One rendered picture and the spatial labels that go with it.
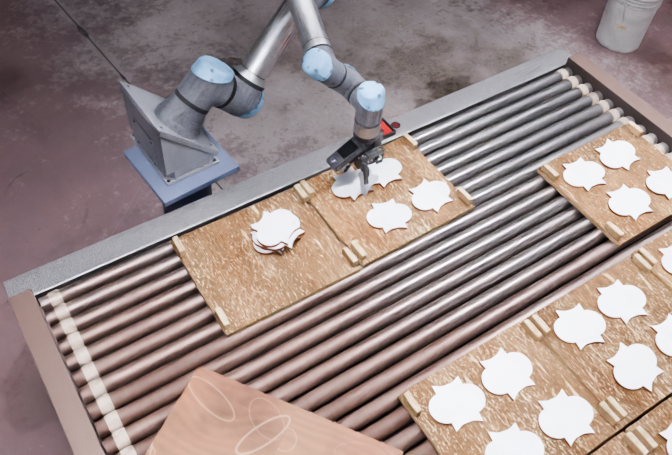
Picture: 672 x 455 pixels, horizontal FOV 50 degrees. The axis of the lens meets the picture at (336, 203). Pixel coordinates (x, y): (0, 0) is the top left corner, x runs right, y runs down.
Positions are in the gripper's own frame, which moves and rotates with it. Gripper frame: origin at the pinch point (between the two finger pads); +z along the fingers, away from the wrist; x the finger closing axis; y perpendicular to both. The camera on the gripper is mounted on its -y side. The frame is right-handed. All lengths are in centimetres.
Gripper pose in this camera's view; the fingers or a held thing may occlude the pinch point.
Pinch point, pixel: (352, 183)
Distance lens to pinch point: 217.3
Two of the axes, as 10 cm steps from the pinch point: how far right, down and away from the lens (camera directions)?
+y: 8.2, -3.7, 4.3
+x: -5.6, -6.4, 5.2
